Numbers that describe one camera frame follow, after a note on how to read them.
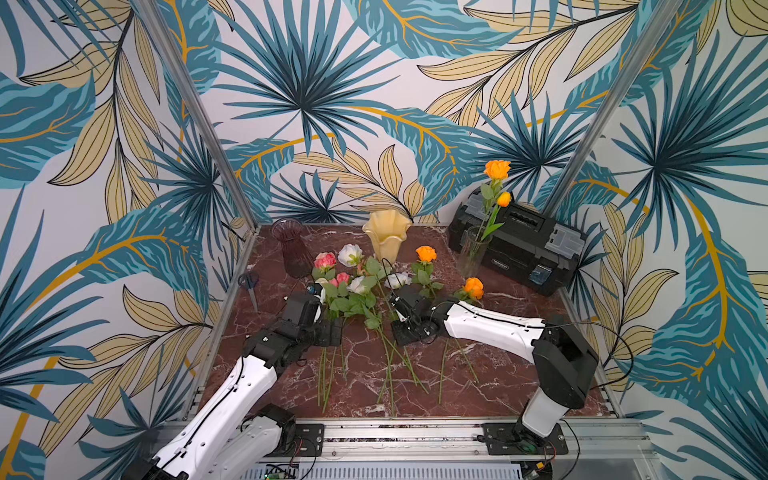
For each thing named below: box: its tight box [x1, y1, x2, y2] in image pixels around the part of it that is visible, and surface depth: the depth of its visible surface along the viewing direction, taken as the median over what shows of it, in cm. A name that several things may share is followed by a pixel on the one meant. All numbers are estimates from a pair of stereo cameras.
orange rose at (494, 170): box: [475, 160, 511, 242], surface depth 88 cm
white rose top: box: [337, 243, 429, 394], surface depth 100 cm
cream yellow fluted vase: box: [362, 210, 413, 264], surface depth 97 cm
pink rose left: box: [312, 252, 337, 280], surface depth 105 cm
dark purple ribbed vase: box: [270, 217, 313, 278], surface depth 97 cm
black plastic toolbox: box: [448, 189, 587, 296], surface depth 95 cm
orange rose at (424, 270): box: [412, 245, 444, 299], surface depth 107 cm
